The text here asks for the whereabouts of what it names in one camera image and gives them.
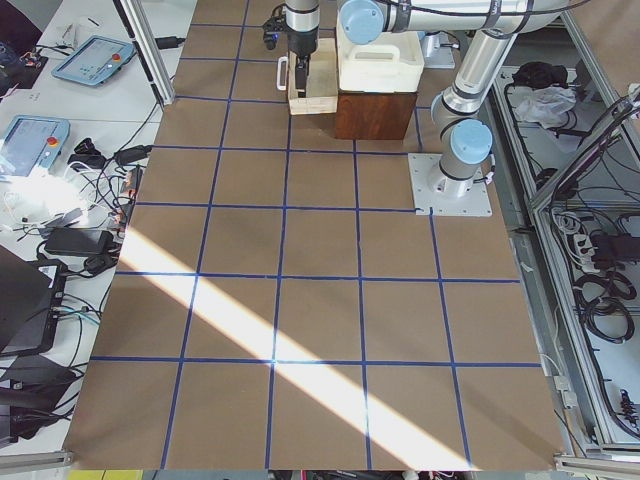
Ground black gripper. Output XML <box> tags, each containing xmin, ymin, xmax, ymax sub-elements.
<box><xmin>287</xmin><ymin>27</ymin><xmax>319</xmax><ymax>98</ymax></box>

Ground wooden drawer with white handle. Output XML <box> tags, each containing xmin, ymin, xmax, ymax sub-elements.
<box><xmin>276</xmin><ymin>38</ymin><xmax>338</xmax><ymax>116</ymax></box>

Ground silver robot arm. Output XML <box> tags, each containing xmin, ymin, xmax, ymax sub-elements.
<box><xmin>338</xmin><ymin>0</ymin><xmax>575</xmax><ymax>199</ymax></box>

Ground dark brown wooden cabinet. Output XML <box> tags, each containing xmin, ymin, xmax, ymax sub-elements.
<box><xmin>335</xmin><ymin>91</ymin><xmax>418</xmax><ymax>140</ymax></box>

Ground white plastic bin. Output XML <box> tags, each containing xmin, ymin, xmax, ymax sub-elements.
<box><xmin>336</xmin><ymin>22</ymin><xmax>424</xmax><ymax>93</ymax></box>

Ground blue teach pendant far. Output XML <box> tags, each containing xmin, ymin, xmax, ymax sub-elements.
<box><xmin>52</xmin><ymin>35</ymin><xmax>136</xmax><ymax>87</ymax></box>

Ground blue teach pendant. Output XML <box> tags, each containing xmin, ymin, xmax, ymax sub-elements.
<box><xmin>52</xmin><ymin>35</ymin><xmax>136</xmax><ymax>87</ymax></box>
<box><xmin>1</xmin><ymin>115</ymin><xmax>70</xmax><ymax>182</ymax></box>

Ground black cloth bundle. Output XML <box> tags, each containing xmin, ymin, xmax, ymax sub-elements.
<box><xmin>512</xmin><ymin>61</ymin><xmax>568</xmax><ymax>90</ymax></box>

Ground white crumpled cloth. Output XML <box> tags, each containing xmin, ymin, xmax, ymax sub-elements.
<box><xmin>514</xmin><ymin>86</ymin><xmax>576</xmax><ymax>129</ymax></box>

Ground blue teach pendant near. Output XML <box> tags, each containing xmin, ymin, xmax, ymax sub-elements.
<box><xmin>1</xmin><ymin>115</ymin><xmax>70</xmax><ymax>182</ymax></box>

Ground black power brick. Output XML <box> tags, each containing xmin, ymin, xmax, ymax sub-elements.
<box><xmin>44</xmin><ymin>228</ymin><xmax>114</xmax><ymax>257</ymax></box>

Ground black laptop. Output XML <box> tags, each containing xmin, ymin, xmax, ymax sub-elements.
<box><xmin>1</xmin><ymin>248</ymin><xmax>68</xmax><ymax>357</ymax></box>

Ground aluminium frame post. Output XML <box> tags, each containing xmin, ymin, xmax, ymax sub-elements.
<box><xmin>113</xmin><ymin>0</ymin><xmax>175</xmax><ymax>107</ymax></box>

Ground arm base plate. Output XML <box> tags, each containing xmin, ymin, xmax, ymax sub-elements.
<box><xmin>408</xmin><ymin>153</ymin><xmax>493</xmax><ymax>217</ymax></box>

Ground coiled black cables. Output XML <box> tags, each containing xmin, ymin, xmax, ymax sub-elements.
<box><xmin>572</xmin><ymin>272</ymin><xmax>637</xmax><ymax>346</ymax></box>

